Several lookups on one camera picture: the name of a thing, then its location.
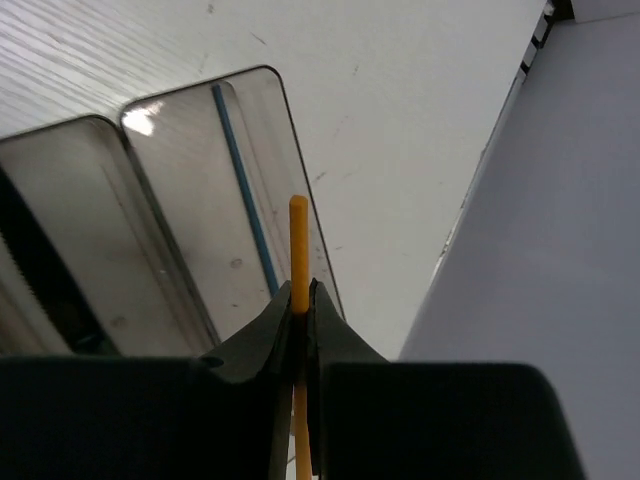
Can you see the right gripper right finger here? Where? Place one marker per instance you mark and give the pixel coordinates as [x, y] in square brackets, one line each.
[370, 418]

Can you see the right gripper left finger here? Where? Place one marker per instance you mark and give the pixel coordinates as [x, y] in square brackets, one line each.
[224, 415]

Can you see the blue chopstick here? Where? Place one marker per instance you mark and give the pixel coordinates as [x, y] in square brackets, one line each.
[245, 191]

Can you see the orange chopstick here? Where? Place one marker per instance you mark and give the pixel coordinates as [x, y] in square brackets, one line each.
[300, 304]

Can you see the black knife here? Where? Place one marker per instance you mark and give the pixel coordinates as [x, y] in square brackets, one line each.
[47, 277]

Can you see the clear four-slot utensil organizer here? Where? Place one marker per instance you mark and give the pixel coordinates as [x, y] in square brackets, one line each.
[146, 214]

